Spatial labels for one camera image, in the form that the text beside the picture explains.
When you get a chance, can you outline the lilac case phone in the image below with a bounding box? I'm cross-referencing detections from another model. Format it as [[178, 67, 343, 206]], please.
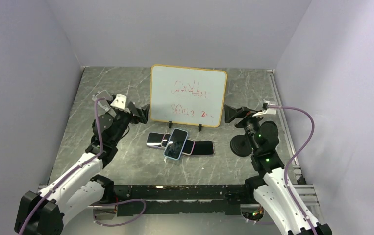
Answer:
[[146, 132, 164, 149]]

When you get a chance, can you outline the beige pink case phone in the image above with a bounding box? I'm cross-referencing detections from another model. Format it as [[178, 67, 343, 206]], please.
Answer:
[[161, 133, 195, 155]]

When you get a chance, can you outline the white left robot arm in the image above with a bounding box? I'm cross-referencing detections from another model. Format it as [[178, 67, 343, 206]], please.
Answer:
[[14, 102, 150, 235]]

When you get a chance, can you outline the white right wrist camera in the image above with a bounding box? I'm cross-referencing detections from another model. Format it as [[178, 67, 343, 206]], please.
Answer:
[[252, 101, 277, 118]]

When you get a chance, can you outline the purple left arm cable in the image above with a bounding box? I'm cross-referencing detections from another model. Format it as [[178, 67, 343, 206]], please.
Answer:
[[18, 97, 147, 235]]

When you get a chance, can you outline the blue case phone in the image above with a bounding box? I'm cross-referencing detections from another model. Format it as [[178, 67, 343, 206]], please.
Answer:
[[163, 128, 188, 160]]

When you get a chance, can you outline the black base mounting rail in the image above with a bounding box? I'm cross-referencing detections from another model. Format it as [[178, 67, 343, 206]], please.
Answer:
[[32, 183, 319, 218]]

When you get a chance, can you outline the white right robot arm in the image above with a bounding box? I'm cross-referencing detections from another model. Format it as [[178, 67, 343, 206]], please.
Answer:
[[224, 102, 332, 235]]

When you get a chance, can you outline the black phone dark case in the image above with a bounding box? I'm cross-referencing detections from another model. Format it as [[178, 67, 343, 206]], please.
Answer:
[[191, 141, 215, 156]]

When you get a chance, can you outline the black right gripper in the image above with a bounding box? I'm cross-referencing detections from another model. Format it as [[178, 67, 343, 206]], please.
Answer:
[[224, 104, 266, 152]]

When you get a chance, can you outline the yellow framed whiteboard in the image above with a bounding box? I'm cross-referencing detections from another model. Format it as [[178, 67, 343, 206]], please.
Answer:
[[150, 64, 227, 128]]

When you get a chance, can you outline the black round phone stand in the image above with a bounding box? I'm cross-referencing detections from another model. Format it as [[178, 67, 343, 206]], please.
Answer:
[[229, 135, 259, 157]]

